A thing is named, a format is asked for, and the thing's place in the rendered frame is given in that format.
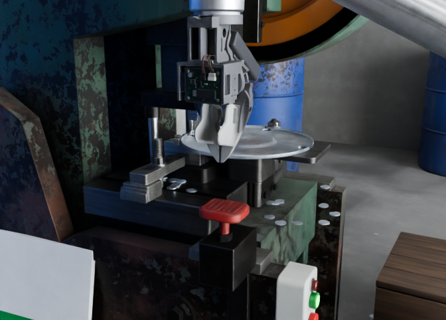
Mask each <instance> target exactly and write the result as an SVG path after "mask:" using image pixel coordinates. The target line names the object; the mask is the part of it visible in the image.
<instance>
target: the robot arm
mask: <svg viewBox="0 0 446 320"><path fill-rule="evenodd" d="M332 1H334V2H335V3H338V4H339V5H342V6H343V7H346V8H347V9H350V10H351V11H354V12H355V13H358V14H359V15H362V16H363V17H365V18H367V19H369V20H371V21H373V22H375V23H377V24H379V25H381V26H383V27H385V28H387V29H389V30H391V31H392V32H394V33H396V34H398V35H400V36H402V37H404V38H406V39H408V40H410V41H412V42H414V43H416V44H418V45H420V46H422V47H423V48H426V49H427V50H430V51H431V52H434V53H435V54H438V55H439V56H442V57H443V58H446V0H332ZM189 10H190V11H191V12H194V14H193V15H191V17H187V29H188V61H184V62H177V100H178V101H180V100H185V101H186V102H190V103H194V106H195V108H196V110H197V112H198V114H199V116H200V122H199V124H198V125H197V126H196V128H195V130H194V138H195V140H196V142H198V143H207V145H208V148H209V150H210V152H211V154H212V155H213V157H214V158H215V160H216V161H217V162H219V163H223V162H225V160H227V158H229V156H230V155H231V154H232V152H233V150H234V148H235V147H236V145H237V143H238V141H239V139H240V136H241V134H242V132H243V131H244V129H245V126H246V124H247V122H248V119H249V117H250V114H251V112H252V108H253V94H252V86H253V83H249V80H252V81H257V80H258V77H259V74H260V69H261V68H260V66H259V65H258V63H257V62H256V60H255V58H254V57H253V55H252V54H251V52H250V50H249V49H248V47H247V46H246V44H245V42H244V41H243V39H242V38H241V36H240V34H239V33H238V31H231V30H230V29H231V25H243V15H240V12H243V11H244V0H189ZM181 72H184V73H185V90H184V91H182V92H181ZM219 105H227V106H226V108H225V109H223V113H222V108H221V107H220V106H219ZM221 117H222V118H223V120H224V123H223V125H222V127H221V128H220V119H221Z"/></svg>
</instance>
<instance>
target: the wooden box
mask: <svg viewBox="0 0 446 320"><path fill-rule="evenodd" d="M376 286H377V287H376V296H375V304H374V318H373V320H446V240H443V239H438V238H432V237H428V236H422V235H418V234H411V233H407V232H400V235H399V236H398V239H397V240H396V243H395V244H394V247H393V248H392V251H391V252H390V255H389V256H388V258H387V260H386V262H385V264H384V267H383V268H382V270H381V272H380V274H379V276H378V278H377V280H376Z"/></svg>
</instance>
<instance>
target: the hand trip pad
mask: <svg viewBox="0 0 446 320"><path fill-rule="evenodd" d="M249 212H250V208H249V206H248V205H247V204H246V203H243V202H236V201H231V200H224V199H212V200H210V201H208V202H206V203H205V204H204V205H202V206H201V207H200V208H199V215H200V217H201V218H203V219H207V220H213V221H217V222H219V233H220V234H229V233H230V224H235V223H239V222H240V221H241V220H243V219H244V218H245V217H246V216H247V215H248V214H249Z"/></svg>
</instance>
